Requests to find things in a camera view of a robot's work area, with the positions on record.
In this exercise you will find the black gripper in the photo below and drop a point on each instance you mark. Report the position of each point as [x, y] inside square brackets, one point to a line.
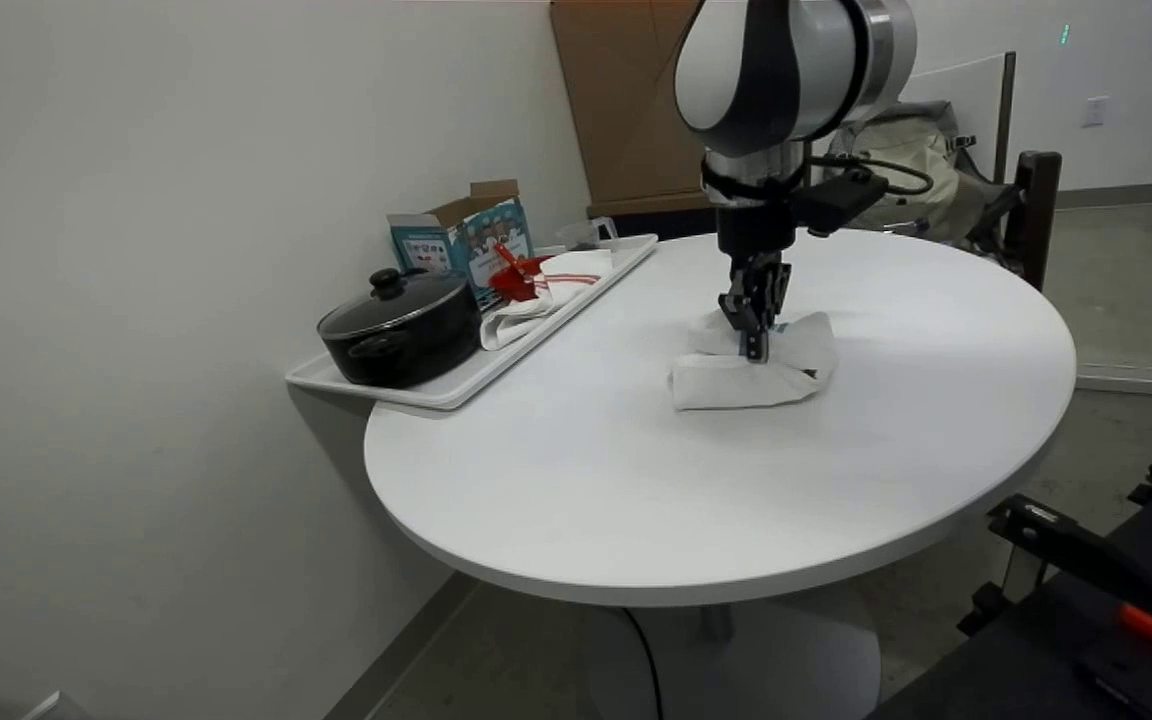
[758, 235]

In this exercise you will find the white towel with blue stripes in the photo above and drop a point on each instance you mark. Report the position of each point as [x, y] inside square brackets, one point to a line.
[739, 385]

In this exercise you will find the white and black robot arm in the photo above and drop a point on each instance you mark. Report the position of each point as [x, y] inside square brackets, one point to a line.
[790, 64]

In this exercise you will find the dark wooden cabinet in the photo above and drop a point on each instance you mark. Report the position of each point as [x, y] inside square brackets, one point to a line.
[657, 221]

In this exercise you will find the red and white cloth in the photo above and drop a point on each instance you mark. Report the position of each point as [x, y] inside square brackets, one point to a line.
[519, 320]

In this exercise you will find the large brown cardboard box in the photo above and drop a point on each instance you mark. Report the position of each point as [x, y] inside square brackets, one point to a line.
[617, 107]

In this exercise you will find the blue printed carton box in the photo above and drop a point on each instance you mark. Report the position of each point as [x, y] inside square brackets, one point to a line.
[489, 235]

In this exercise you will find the white rectangular tray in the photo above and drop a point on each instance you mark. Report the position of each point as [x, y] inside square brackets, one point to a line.
[456, 390]

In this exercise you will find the white panel board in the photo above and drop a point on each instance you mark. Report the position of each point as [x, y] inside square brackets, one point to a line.
[971, 87]

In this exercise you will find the black pot with lid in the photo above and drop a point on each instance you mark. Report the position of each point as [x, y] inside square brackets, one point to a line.
[396, 341]

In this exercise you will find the black perforated breadboard table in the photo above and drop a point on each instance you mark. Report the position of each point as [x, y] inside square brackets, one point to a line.
[1040, 653]

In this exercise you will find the dark brown post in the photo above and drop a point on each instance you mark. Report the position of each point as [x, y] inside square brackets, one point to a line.
[1032, 242]

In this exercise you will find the white table pedestal base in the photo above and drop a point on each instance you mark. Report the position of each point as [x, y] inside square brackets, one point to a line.
[790, 665]

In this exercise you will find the white wall outlet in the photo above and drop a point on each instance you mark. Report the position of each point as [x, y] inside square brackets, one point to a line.
[1096, 113]

